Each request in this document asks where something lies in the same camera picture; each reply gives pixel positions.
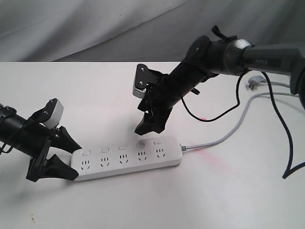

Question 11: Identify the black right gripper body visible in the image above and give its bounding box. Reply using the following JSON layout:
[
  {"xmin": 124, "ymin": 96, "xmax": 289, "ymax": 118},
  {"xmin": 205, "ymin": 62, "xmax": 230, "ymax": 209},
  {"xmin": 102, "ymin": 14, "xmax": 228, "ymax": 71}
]
[{"xmin": 138, "ymin": 70, "xmax": 183, "ymax": 133}]

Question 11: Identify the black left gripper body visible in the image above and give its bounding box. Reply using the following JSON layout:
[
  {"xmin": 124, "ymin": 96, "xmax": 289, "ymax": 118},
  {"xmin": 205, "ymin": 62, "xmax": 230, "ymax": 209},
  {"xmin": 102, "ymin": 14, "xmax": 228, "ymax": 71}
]
[{"xmin": 20, "ymin": 102, "xmax": 62, "ymax": 182}]

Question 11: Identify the white five-socket power strip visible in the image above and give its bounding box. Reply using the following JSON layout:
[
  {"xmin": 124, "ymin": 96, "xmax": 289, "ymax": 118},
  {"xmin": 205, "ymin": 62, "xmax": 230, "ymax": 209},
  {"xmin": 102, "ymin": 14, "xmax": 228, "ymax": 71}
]
[{"xmin": 71, "ymin": 75, "xmax": 305, "ymax": 182}]

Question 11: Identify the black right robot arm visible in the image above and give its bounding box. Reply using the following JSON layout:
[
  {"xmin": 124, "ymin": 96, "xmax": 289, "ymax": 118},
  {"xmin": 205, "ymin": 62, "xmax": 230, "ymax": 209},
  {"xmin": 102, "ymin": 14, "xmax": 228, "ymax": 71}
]
[{"xmin": 133, "ymin": 26, "xmax": 305, "ymax": 135}]

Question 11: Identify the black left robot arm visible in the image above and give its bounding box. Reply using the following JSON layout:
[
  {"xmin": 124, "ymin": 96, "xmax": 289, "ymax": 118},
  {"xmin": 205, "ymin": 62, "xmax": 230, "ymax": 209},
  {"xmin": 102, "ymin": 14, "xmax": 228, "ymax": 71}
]
[{"xmin": 0, "ymin": 99, "xmax": 81, "ymax": 182}]

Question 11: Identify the white backdrop cloth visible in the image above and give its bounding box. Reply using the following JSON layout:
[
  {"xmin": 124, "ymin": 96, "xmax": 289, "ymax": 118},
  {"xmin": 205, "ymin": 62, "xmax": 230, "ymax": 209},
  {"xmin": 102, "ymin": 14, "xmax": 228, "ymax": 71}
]
[{"xmin": 0, "ymin": 0, "xmax": 305, "ymax": 62}]

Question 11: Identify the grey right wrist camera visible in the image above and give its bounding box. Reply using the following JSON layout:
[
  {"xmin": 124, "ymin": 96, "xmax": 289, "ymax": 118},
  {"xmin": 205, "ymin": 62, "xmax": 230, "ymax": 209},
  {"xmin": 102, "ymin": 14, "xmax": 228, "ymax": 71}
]
[{"xmin": 132, "ymin": 63, "xmax": 155, "ymax": 99}]

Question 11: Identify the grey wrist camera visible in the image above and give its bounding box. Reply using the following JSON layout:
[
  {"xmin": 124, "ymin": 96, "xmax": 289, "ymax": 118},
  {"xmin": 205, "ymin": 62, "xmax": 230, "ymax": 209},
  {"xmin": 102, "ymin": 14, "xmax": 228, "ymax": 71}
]
[
  {"xmin": 132, "ymin": 63, "xmax": 155, "ymax": 99},
  {"xmin": 43, "ymin": 98, "xmax": 64, "ymax": 129}
]

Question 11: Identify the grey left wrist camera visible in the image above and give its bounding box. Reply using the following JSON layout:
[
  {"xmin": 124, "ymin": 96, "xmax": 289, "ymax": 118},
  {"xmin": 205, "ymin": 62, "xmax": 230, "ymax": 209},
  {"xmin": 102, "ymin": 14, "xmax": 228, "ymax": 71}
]
[{"xmin": 43, "ymin": 98, "xmax": 64, "ymax": 129}]

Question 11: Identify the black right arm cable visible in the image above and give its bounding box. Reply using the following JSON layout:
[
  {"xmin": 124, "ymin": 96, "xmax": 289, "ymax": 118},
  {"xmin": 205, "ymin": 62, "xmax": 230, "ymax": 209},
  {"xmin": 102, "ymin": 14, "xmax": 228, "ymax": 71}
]
[{"xmin": 180, "ymin": 69, "xmax": 305, "ymax": 179}]

